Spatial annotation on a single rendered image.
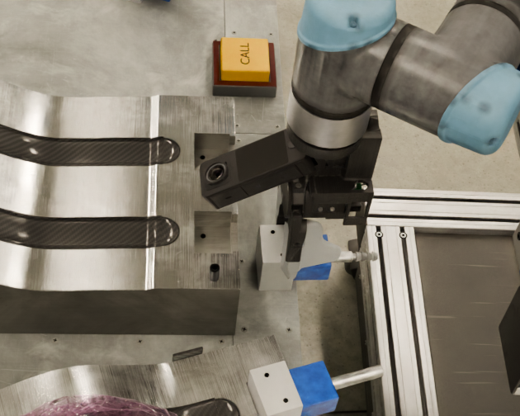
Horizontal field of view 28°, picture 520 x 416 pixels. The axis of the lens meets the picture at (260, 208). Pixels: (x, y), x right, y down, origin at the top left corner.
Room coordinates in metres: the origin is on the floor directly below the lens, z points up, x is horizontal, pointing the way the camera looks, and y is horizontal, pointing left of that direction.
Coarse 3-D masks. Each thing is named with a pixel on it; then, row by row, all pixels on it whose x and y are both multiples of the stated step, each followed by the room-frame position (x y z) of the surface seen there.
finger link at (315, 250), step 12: (288, 228) 0.62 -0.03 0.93; (312, 228) 0.62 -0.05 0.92; (312, 240) 0.62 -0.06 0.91; (324, 240) 0.62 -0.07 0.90; (312, 252) 0.62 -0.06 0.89; (324, 252) 0.62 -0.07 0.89; (336, 252) 0.62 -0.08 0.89; (288, 264) 0.60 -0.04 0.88; (300, 264) 0.61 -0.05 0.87; (312, 264) 0.61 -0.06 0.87; (288, 276) 0.61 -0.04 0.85
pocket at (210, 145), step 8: (200, 136) 0.76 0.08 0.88; (208, 136) 0.76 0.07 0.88; (216, 136) 0.76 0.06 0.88; (224, 136) 0.76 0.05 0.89; (232, 136) 0.76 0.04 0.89; (200, 144) 0.76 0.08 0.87; (208, 144) 0.76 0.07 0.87; (216, 144) 0.76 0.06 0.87; (224, 144) 0.76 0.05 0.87; (232, 144) 0.76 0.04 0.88; (200, 152) 0.75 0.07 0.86; (208, 152) 0.75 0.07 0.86; (216, 152) 0.76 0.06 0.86; (224, 152) 0.76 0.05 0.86; (200, 160) 0.74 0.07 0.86
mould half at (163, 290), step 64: (64, 128) 0.74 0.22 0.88; (128, 128) 0.75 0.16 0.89; (192, 128) 0.76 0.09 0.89; (0, 192) 0.63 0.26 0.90; (64, 192) 0.65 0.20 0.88; (128, 192) 0.66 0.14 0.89; (192, 192) 0.67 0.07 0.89; (0, 256) 0.56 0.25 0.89; (64, 256) 0.58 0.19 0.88; (128, 256) 0.58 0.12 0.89; (192, 256) 0.59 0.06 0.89; (0, 320) 0.53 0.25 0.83; (64, 320) 0.54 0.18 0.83; (128, 320) 0.54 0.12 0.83; (192, 320) 0.55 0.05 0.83
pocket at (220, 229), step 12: (204, 216) 0.65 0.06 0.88; (216, 216) 0.65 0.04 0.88; (228, 216) 0.65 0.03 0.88; (204, 228) 0.65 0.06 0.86; (216, 228) 0.65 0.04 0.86; (228, 228) 0.65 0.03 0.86; (204, 240) 0.63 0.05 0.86; (216, 240) 0.63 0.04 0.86; (228, 240) 0.64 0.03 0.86; (204, 252) 0.62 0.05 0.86; (216, 252) 0.62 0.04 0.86; (228, 252) 0.62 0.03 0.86
